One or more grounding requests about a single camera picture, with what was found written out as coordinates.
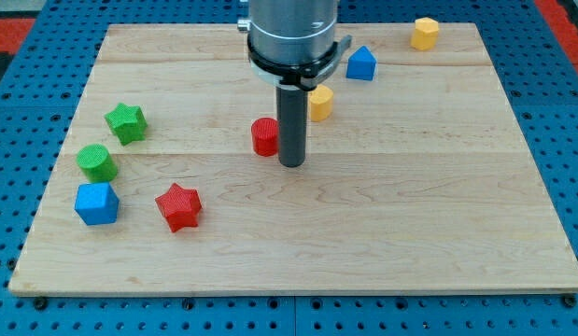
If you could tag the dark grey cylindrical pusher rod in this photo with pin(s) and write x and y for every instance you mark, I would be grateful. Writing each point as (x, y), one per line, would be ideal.
(291, 114)

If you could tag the red cylinder block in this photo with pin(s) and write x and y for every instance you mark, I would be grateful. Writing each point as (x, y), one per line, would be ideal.
(264, 135)

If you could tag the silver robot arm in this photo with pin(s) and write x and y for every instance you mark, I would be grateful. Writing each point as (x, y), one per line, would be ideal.
(291, 45)

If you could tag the wooden board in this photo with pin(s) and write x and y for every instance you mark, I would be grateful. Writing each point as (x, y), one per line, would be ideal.
(419, 183)

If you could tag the green cylinder block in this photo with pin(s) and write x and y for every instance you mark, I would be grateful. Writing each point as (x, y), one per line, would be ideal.
(96, 163)

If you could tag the red star block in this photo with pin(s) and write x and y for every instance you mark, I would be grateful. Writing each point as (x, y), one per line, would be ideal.
(179, 207)

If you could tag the blue cube block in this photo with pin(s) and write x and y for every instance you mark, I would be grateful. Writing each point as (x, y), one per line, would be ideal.
(97, 203)

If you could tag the green star block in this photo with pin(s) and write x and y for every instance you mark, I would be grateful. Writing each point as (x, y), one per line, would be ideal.
(127, 123)

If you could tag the yellow hexagon block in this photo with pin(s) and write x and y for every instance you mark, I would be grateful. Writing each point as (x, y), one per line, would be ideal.
(425, 33)

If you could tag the yellow block near rod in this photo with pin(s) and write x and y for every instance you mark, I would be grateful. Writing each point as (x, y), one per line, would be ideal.
(320, 103)

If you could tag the blue pentagon block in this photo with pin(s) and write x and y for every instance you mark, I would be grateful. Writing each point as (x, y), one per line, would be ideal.
(361, 65)

